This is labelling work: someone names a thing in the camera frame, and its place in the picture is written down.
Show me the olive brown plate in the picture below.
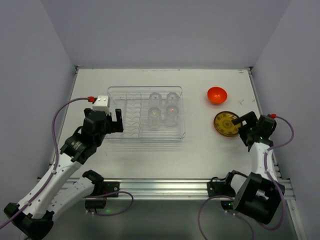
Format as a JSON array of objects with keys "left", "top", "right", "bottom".
[{"left": 213, "top": 111, "right": 241, "bottom": 132}]

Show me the clear glass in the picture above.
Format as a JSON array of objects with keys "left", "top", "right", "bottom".
[
  {"left": 148, "top": 92, "right": 163, "bottom": 108},
  {"left": 148, "top": 107, "right": 162, "bottom": 130},
  {"left": 164, "top": 105, "right": 180, "bottom": 127},
  {"left": 166, "top": 92, "right": 180, "bottom": 106}
]

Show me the orange bowl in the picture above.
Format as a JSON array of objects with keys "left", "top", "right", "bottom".
[{"left": 207, "top": 86, "right": 228, "bottom": 105}]

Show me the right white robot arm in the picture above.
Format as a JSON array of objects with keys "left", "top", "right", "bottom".
[{"left": 226, "top": 111, "right": 285, "bottom": 225}]

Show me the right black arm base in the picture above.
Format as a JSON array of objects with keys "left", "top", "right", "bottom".
[{"left": 206, "top": 176, "right": 236, "bottom": 211}]

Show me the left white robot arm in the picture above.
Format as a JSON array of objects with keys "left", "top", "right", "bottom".
[{"left": 3, "top": 108, "right": 124, "bottom": 240}]

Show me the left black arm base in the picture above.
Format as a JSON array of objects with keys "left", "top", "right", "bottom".
[{"left": 82, "top": 170, "right": 120, "bottom": 213}]

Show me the clear plastic rack tray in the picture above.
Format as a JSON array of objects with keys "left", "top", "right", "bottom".
[{"left": 101, "top": 85, "right": 187, "bottom": 141}]

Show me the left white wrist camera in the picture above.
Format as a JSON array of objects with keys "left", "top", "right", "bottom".
[{"left": 92, "top": 95, "right": 111, "bottom": 115}]

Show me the aluminium mounting rail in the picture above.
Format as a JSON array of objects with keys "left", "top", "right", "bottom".
[{"left": 31, "top": 178, "right": 296, "bottom": 200}]

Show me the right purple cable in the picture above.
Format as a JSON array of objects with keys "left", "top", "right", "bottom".
[{"left": 198, "top": 113, "right": 295, "bottom": 240}]

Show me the purple cable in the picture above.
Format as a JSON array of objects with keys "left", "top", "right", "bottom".
[
  {"left": 198, "top": 113, "right": 295, "bottom": 240},
  {"left": 0, "top": 95, "right": 135, "bottom": 230}
]

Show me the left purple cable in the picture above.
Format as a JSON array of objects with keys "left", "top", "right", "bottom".
[{"left": 0, "top": 95, "right": 135, "bottom": 230}]

